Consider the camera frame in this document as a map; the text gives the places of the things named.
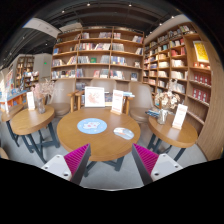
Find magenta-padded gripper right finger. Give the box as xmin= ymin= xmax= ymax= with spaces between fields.
xmin=131 ymin=143 xmax=184 ymax=186

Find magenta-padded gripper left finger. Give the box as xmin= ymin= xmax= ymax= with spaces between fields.
xmin=41 ymin=143 xmax=92 ymax=186

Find grey computer mouse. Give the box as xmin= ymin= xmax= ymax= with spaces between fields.
xmin=113 ymin=127 xmax=135 ymax=141

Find round blue mouse pad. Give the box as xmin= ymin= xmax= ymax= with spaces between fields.
xmin=76 ymin=117 xmax=108 ymax=135

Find round wooden side table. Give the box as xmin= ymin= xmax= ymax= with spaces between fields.
xmin=146 ymin=113 xmax=199 ymax=163
xmin=9 ymin=104 xmax=61 ymax=164

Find glass vase with beige flowers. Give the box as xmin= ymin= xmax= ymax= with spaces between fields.
xmin=153 ymin=79 xmax=181 ymax=126

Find small white table sign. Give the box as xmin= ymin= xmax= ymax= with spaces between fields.
xmin=26 ymin=91 xmax=36 ymax=111
xmin=171 ymin=103 xmax=189 ymax=131

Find stack of books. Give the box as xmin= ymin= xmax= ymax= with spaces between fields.
xmin=145 ymin=108 xmax=161 ymax=119

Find light wooden chair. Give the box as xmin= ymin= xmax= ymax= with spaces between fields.
xmin=0 ymin=146 xmax=10 ymax=160

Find glass vase with pink flowers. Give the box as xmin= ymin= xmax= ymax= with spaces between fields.
xmin=30 ymin=78 xmax=56 ymax=115

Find small round wooden table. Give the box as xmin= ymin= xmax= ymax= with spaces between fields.
xmin=0 ymin=103 xmax=25 ymax=148

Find white framed floral picture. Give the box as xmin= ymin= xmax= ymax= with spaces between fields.
xmin=84 ymin=86 xmax=106 ymax=108

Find blue flat book stack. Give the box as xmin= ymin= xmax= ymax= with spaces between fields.
xmin=122 ymin=90 xmax=136 ymax=98

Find white red-topped table sign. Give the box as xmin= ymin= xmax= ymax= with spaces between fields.
xmin=110 ymin=89 xmax=125 ymax=116

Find blue book display table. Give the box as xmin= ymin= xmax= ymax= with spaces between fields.
xmin=0 ymin=89 xmax=28 ymax=108

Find dark upright book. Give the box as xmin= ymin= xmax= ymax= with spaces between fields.
xmin=104 ymin=92 xmax=114 ymax=103

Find small distant wooden bookshelf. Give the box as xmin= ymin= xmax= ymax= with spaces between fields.
xmin=14 ymin=54 xmax=40 ymax=91

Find long wooden bookshelf with posters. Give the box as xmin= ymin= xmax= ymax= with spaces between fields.
xmin=142 ymin=21 xmax=224 ymax=161

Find wide wooden bookshelf unit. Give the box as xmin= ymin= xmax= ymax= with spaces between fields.
xmin=50 ymin=25 xmax=145 ymax=83

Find white ceiling panel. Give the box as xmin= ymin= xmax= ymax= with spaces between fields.
xmin=22 ymin=17 xmax=63 ymax=39

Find ceiling spot lights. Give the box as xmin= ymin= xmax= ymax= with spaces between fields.
xmin=59 ymin=2 xmax=174 ymax=21

